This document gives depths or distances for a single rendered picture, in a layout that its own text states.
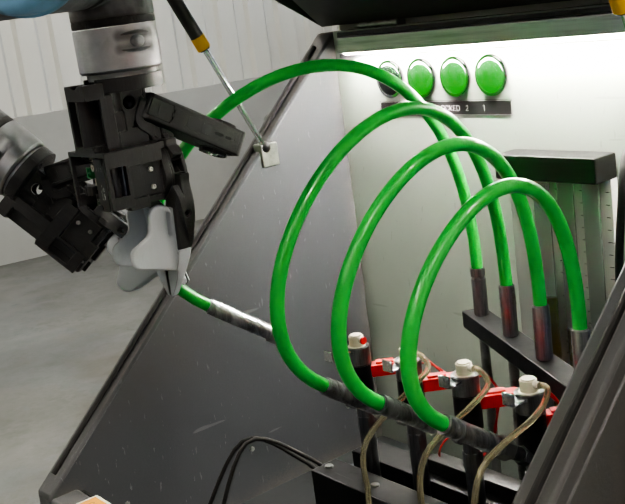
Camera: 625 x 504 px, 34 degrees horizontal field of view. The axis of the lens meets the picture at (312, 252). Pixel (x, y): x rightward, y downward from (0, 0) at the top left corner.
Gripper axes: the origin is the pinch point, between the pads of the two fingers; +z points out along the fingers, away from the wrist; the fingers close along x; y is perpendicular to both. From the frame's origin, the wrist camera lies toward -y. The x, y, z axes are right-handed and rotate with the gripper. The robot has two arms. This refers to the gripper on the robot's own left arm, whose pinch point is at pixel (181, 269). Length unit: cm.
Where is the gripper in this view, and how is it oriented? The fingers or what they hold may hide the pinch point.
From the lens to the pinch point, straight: 113.8
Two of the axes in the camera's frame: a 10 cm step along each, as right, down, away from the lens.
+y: -6.2, 7.9, -0.1
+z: 7.9, 6.2, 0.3
